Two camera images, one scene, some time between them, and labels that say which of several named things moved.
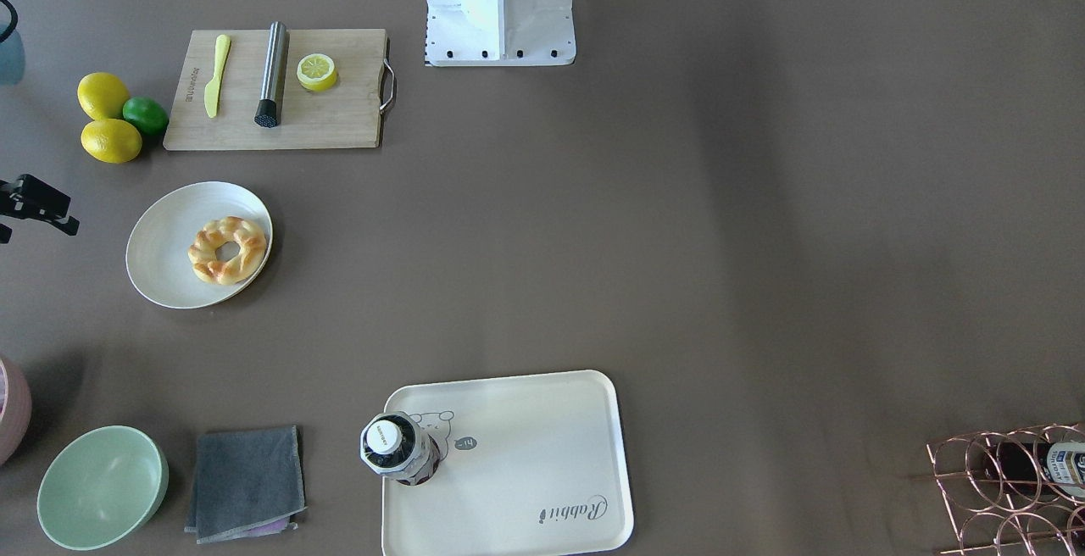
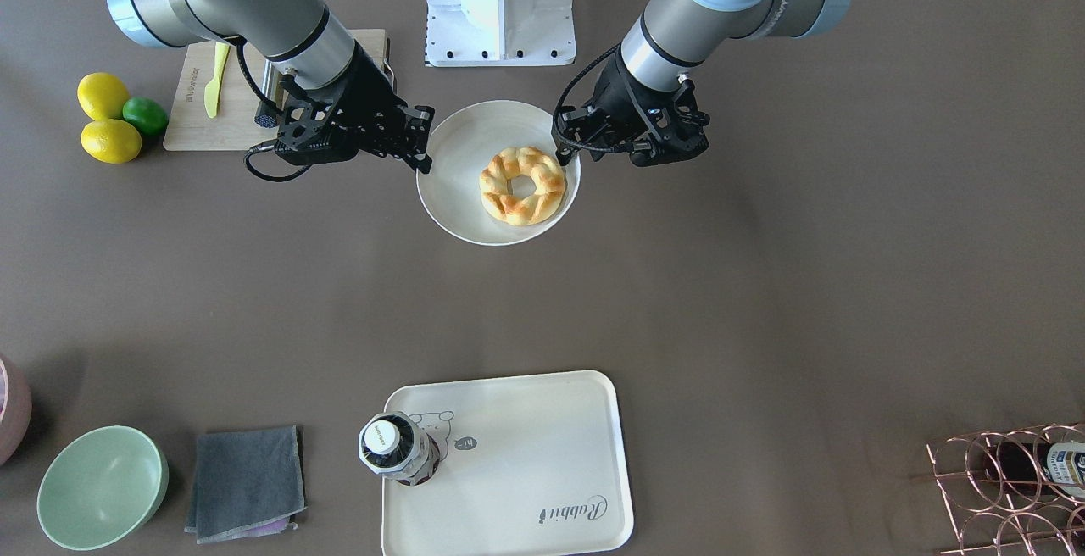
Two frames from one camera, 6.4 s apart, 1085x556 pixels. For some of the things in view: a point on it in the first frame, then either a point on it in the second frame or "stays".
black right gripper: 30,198 to 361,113
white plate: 157,252 to 462,144
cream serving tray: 529,465 stays
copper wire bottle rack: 1015,493 stays
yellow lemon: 102,96 stays
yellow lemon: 111,141 stays
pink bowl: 16,419 stays
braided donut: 203,251 to 510,163
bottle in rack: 1020,469 stays
